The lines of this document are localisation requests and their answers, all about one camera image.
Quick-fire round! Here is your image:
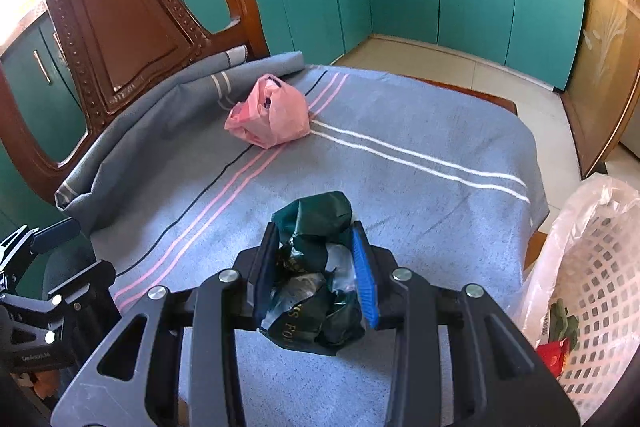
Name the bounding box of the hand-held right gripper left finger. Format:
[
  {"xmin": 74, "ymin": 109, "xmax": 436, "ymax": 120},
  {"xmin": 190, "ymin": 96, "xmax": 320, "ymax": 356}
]
[{"xmin": 50, "ymin": 221, "xmax": 283, "ymax": 427}]

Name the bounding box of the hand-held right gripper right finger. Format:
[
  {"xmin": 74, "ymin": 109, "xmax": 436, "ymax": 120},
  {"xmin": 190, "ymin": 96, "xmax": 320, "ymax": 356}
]
[{"xmin": 350, "ymin": 220, "xmax": 581, "ymax": 427}]

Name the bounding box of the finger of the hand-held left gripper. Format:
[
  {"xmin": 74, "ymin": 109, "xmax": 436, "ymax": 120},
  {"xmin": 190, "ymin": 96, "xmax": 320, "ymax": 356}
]
[
  {"xmin": 42, "ymin": 259, "xmax": 118, "ymax": 360},
  {"xmin": 0, "ymin": 217, "xmax": 82, "ymax": 280}
]

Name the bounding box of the dark green plastic bag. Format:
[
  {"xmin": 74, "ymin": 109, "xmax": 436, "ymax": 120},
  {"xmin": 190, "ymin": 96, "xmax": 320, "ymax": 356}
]
[{"xmin": 257, "ymin": 190, "xmax": 368, "ymax": 355}]

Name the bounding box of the pink plastic bag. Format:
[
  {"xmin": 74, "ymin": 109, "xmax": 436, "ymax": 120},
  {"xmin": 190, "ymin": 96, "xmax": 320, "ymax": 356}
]
[{"xmin": 224, "ymin": 74, "xmax": 312, "ymax": 150}]

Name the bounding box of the clear plastic liner bag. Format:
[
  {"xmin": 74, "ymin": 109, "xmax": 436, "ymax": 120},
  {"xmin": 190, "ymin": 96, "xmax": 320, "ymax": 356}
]
[{"xmin": 515, "ymin": 174, "xmax": 640, "ymax": 413}]

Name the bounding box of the red snack packet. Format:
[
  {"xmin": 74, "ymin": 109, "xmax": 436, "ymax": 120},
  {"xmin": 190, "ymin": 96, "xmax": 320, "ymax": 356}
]
[{"xmin": 536, "ymin": 339, "xmax": 571, "ymax": 378}]

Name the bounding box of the green vegetable stem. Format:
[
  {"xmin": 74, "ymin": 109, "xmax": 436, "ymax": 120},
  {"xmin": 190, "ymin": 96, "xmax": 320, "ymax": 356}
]
[{"xmin": 542, "ymin": 299, "xmax": 581, "ymax": 348}]

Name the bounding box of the white plastic mesh basket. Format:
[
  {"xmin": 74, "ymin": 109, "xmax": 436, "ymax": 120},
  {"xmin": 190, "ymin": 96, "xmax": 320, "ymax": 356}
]
[{"xmin": 520, "ymin": 177, "xmax": 640, "ymax": 413}]

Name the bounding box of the blue striped blanket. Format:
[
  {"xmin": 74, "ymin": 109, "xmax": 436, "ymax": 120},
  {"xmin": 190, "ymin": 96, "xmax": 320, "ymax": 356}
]
[{"xmin": 54, "ymin": 47, "xmax": 551, "ymax": 427}]

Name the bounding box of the carved wooden chair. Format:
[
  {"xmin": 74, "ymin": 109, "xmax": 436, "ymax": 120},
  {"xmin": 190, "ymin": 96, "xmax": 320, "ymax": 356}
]
[{"xmin": 0, "ymin": 0, "xmax": 551, "ymax": 270}]

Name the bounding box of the wood framed glass door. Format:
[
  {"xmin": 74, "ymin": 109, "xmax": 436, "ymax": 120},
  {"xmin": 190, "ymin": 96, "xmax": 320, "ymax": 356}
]
[{"xmin": 560, "ymin": 0, "xmax": 640, "ymax": 180}]

